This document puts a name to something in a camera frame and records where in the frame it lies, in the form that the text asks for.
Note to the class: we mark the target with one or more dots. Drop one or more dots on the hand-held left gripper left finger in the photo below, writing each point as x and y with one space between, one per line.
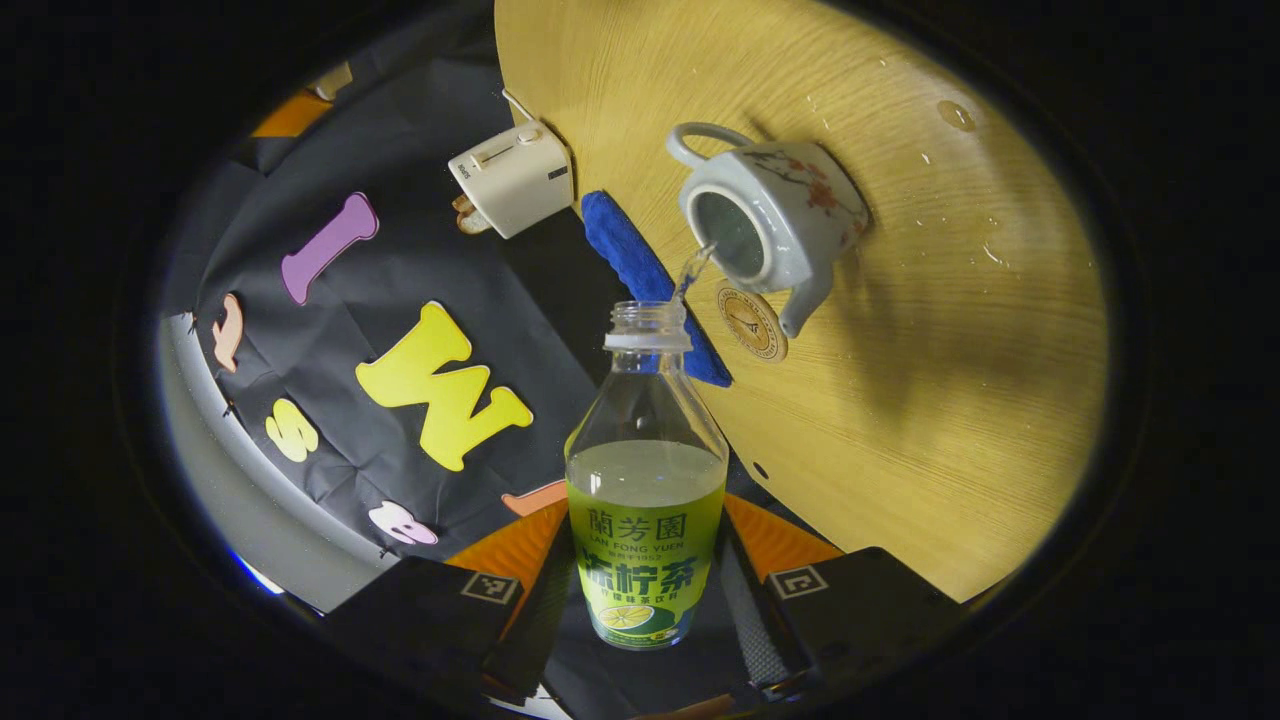
530 620

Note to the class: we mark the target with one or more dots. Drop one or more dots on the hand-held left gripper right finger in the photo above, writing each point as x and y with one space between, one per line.
755 620

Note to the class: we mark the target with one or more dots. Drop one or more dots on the white ceramic teacup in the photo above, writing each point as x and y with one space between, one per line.
790 210

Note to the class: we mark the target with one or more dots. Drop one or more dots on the white toaster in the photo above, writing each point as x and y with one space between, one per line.
515 180

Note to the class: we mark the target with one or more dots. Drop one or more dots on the black backdrop cloth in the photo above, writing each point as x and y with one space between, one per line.
350 400

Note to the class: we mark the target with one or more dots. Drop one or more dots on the round woven coaster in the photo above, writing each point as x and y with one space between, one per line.
752 322

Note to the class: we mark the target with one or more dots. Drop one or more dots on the green label water bottle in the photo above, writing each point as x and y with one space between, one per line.
645 540

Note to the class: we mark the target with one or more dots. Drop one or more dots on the toasted bread slice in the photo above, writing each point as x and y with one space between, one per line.
472 220
462 204

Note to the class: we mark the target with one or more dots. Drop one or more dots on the blue towel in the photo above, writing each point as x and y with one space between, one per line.
630 260

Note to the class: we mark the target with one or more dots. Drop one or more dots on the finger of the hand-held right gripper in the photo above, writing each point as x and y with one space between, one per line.
290 115

